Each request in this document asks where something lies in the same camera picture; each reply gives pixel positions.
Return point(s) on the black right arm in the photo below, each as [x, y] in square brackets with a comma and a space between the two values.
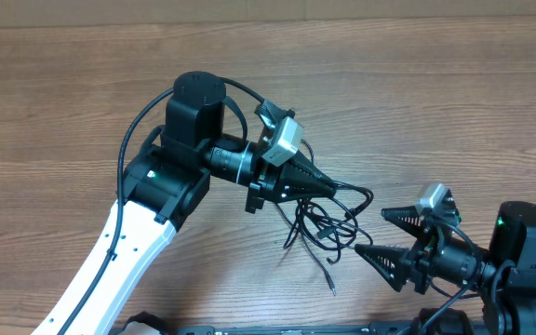
[503, 275]

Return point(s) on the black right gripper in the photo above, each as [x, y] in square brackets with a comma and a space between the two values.
[421, 258]

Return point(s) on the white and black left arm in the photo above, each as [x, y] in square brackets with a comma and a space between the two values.
[169, 177]

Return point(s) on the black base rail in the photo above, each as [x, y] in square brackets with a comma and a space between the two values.
[145, 323]

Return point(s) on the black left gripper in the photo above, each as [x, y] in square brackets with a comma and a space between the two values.
[274, 186]

